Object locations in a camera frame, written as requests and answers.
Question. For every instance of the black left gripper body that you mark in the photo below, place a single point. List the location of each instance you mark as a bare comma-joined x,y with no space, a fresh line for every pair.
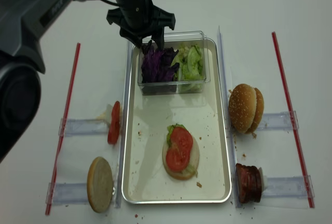
138,19

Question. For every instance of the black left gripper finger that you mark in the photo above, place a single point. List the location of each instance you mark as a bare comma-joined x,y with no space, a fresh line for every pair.
133,38
158,37

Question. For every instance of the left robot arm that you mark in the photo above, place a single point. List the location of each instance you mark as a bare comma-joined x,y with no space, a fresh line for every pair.
24,22

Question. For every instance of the green lettuce pile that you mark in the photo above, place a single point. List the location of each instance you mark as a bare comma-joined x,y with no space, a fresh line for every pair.
190,62

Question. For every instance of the white stopper by tomato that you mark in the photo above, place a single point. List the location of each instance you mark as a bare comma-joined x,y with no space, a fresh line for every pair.
108,114

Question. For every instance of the lettuce leaf on bun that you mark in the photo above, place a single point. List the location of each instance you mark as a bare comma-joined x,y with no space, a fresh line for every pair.
170,131

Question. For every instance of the upright tomato slices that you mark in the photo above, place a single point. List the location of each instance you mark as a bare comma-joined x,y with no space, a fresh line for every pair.
114,127

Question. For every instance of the tomato slice on bun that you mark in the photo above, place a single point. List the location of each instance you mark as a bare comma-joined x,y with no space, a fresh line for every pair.
178,155

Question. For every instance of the stacked meat patties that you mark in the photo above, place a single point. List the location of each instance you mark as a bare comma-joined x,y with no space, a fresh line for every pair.
249,183

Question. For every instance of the white stopper by patties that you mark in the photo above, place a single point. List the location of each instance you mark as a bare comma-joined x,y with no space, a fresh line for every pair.
262,179

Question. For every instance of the purple cabbage pile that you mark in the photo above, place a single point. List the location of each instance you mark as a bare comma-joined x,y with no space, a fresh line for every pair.
158,64

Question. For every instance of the clear plastic salad container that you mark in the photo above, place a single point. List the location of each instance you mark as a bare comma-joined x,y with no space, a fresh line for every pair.
174,40

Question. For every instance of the left red rod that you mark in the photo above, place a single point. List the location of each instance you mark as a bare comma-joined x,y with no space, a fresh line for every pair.
60,141

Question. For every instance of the red rod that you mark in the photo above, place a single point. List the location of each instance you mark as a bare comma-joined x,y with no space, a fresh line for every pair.
60,141
307,179

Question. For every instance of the upper left clear holder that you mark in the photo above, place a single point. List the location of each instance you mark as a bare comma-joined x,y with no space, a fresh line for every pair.
72,127

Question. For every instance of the clear holder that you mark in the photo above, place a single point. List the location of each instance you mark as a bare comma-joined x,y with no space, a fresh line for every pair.
65,194
288,187
72,127
279,121

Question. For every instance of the sesame top bun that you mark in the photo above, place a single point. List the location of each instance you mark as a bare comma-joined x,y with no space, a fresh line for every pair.
242,107

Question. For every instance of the plain bun behind sesame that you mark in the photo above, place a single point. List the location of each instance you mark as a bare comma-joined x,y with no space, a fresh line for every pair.
259,111

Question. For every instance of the bottom bun on tray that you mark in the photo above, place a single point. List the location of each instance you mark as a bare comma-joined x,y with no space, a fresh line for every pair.
190,170

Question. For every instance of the white metal serving tray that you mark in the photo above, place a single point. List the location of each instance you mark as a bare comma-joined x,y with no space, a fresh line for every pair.
146,119

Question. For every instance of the upright bun half left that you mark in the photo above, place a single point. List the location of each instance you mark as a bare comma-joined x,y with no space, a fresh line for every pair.
100,185

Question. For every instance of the upper right clear holder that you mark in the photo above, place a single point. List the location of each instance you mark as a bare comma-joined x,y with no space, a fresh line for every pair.
279,121

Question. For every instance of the lower left clear holder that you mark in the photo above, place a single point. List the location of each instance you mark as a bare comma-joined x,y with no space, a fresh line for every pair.
65,194

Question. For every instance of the lower right clear holder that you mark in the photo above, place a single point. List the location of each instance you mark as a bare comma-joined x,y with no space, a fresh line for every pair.
288,187

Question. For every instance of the right red rod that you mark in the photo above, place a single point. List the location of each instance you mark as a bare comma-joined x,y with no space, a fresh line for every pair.
307,179

